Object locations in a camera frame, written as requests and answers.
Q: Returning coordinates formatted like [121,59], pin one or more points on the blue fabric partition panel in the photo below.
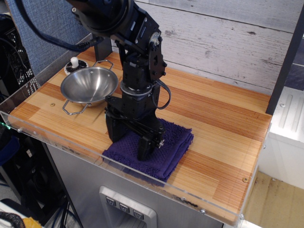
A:
[54,18]

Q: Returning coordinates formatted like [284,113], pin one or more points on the dark right vertical post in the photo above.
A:
[287,63]

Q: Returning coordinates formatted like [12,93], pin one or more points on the dark left vertical post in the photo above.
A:
[103,49]

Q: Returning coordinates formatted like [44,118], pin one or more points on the purple towel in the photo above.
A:
[162,162]

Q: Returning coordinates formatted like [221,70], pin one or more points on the clear acrylic edge guard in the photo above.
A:
[229,124]

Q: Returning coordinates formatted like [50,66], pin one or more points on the black plastic crate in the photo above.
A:
[15,69]

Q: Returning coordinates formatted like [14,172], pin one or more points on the yellow object at corner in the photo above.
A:
[30,223]

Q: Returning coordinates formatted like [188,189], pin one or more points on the stainless steel cabinet front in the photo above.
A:
[83,177]

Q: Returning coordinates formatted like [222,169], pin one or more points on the stainless steel bowl with handles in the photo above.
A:
[89,86]

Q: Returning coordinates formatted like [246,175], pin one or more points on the silver button control panel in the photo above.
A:
[123,212]

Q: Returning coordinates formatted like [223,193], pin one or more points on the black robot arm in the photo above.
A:
[139,40]

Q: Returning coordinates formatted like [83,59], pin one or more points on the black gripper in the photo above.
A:
[136,114]

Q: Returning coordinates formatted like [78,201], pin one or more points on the dark vertical post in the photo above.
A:
[103,49]
[287,63]

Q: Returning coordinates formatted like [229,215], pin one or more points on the white ribbed appliance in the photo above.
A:
[282,156]

